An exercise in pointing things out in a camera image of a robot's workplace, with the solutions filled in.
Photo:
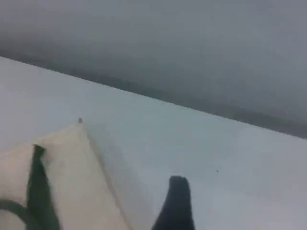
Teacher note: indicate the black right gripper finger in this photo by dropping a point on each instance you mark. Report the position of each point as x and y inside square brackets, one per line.
[176, 208]

